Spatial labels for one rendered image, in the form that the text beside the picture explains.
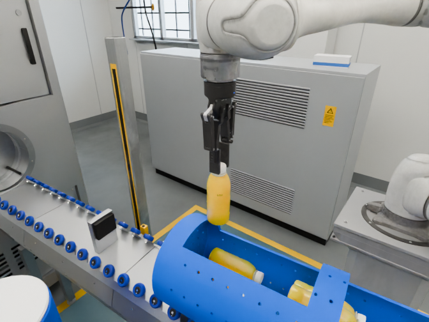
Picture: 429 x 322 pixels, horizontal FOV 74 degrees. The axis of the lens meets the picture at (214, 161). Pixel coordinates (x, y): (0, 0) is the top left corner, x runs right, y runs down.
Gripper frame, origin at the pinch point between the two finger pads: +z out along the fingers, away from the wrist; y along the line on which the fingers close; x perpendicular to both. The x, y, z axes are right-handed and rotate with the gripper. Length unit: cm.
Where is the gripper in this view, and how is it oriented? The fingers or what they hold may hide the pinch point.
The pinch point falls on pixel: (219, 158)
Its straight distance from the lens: 74.3
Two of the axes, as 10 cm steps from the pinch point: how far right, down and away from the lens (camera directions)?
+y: -5.3, 3.9, -7.5
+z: 0.0, 8.9, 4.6
